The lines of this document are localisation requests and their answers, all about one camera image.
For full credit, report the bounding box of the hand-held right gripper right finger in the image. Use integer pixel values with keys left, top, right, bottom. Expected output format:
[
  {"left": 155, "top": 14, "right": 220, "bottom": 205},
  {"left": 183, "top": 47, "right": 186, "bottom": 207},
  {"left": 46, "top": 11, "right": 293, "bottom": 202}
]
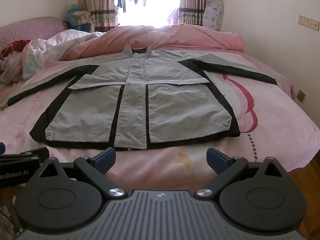
[{"left": 196, "top": 148, "right": 288, "bottom": 198}]

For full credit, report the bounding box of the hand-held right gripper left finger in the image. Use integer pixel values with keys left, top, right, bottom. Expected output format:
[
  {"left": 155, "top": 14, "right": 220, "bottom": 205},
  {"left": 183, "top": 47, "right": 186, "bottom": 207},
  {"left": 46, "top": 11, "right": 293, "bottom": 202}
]
[{"left": 37, "top": 147, "right": 127, "bottom": 198}]

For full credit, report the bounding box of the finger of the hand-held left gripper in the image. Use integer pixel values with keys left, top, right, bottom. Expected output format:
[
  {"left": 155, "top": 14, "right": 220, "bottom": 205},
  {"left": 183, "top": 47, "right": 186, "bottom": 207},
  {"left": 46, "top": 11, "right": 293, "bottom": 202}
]
[{"left": 0, "top": 146, "right": 50, "bottom": 164}]

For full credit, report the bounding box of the grey and black jacket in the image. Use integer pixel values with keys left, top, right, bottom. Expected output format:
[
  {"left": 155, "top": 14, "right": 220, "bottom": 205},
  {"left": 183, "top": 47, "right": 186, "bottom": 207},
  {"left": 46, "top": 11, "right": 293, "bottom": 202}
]
[{"left": 0, "top": 44, "right": 278, "bottom": 151}]

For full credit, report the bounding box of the pile of mixed clothes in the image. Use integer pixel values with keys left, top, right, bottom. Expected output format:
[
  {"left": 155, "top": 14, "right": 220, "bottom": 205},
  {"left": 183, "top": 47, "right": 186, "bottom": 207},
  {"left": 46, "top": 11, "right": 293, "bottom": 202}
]
[{"left": 0, "top": 40, "right": 32, "bottom": 84}]

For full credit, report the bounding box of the pile of clothes by window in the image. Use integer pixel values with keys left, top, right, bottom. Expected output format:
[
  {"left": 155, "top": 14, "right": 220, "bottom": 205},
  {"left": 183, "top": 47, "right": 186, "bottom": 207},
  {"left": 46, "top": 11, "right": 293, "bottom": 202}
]
[{"left": 72, "top": 10, "right": 94, "bottom": 32}]

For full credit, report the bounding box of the white blanket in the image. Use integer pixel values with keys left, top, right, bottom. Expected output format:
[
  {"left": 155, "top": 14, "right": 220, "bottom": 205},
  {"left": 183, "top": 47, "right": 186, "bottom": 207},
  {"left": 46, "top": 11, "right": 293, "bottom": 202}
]
[{"left": 22, "top": 29, "right": 100, "bottom": 80}]

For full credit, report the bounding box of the pink duvet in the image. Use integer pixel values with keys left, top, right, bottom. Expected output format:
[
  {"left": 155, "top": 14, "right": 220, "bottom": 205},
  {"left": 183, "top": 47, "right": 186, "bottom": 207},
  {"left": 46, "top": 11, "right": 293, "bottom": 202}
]
[{"left": 72, "top": 24, "right": 247, "bottom": 60}]

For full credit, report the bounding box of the pink quilted headboard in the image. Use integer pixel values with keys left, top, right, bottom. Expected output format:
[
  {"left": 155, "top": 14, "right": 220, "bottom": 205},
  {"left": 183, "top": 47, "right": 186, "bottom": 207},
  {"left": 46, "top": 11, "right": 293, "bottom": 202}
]
[{"left": 0, "top": 16, "right": 68, "bottom": 53}]

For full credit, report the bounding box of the purple cloth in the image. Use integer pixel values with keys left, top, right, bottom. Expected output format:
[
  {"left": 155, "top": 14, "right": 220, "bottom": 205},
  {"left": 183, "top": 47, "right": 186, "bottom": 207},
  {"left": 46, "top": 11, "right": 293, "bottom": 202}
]
[{"left": 171, "top": 7, "right": 181, "bottom": 26}]

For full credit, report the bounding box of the blue plush toy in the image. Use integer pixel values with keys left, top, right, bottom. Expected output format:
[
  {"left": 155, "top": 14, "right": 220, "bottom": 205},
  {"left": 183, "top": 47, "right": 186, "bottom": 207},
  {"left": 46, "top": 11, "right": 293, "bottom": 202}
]
[{"left": 67, "top": 4, "right": 86, "bottom": 20}]

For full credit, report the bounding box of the brown patterned curtain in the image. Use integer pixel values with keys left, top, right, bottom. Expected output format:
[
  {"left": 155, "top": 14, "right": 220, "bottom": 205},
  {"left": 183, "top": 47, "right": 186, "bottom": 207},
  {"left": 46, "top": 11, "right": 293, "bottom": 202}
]
[
  {"left": 76, "top": 0, "right": 118, "bottom": 33},
  {"left": 179, "top": 0, "right": 208, "bottom": 27}
]

